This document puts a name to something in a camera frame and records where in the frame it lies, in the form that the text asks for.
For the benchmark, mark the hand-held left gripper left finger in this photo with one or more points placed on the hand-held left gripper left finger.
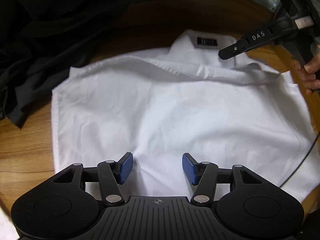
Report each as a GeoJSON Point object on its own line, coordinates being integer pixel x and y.
{"type": "Point", "coordinates": [125, 167]}

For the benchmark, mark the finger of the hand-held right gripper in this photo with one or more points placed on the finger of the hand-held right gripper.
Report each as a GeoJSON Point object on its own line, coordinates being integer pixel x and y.
{"type": "Point", "coordinates": [246, 43]}

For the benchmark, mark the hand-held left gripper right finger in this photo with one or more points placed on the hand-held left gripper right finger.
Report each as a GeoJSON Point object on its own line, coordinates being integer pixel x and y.
{"type": "Point", "coordinates": [190, 168]}

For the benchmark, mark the white dress shirt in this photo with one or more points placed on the white dress shirt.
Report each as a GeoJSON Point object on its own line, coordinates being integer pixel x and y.
{"type": "Point", "coordinates": [162, 110]}

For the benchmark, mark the person's right hand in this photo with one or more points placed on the person's right hand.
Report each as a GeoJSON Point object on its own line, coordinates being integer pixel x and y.
{"type": "Point", "coordinates": [311, 76]}

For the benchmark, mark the crumpled white cloth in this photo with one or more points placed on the crumpled white cloth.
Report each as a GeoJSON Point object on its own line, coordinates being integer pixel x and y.
{"type": "Point", "coordinates": [6, 225]}

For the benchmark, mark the black clothing pile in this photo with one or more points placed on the black clothing pile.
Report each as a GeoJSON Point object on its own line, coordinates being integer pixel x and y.
{"type": "Point", "coordinates": [50, 35]}

